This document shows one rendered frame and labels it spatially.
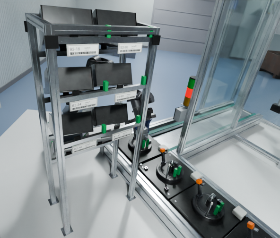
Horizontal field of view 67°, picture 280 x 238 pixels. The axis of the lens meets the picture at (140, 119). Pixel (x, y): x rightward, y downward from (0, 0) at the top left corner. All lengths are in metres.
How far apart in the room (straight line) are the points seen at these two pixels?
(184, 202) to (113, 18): 0.80
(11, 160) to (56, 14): 0.96
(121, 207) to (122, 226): 0.10
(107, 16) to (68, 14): 0.12
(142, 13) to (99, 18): 7.63
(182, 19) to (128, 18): 7.68
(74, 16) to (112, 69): 0.21
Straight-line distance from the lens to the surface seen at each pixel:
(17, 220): 1.13
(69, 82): 0.68
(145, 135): 1.21
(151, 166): 1.15
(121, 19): 0.72
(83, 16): 0.66
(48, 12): 0.65
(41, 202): 1.16
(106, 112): 0.81
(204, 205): 1.04
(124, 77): 0.76
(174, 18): 8.35
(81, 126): 0.77
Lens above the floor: 1.75
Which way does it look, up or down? 30 degrees down
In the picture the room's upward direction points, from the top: 8 degrees clockwise
